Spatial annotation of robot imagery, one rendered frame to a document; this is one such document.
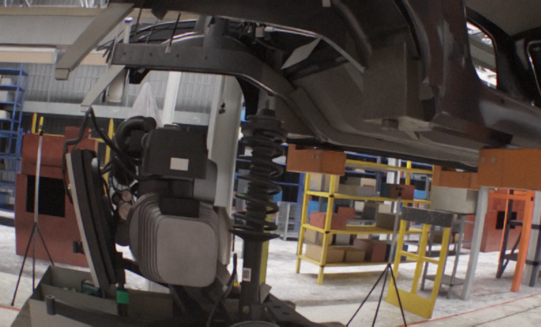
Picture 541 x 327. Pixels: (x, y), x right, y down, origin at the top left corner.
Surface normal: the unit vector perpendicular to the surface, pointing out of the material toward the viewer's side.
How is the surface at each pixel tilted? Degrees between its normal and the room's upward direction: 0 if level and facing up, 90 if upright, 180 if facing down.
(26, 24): 90
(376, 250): 90
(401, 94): 90
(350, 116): 104
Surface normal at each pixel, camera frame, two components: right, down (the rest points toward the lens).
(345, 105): 0.19, 0.23
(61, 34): 0.34, 0.03
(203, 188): 0.66, 0.06
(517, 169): -0.94, -0.10
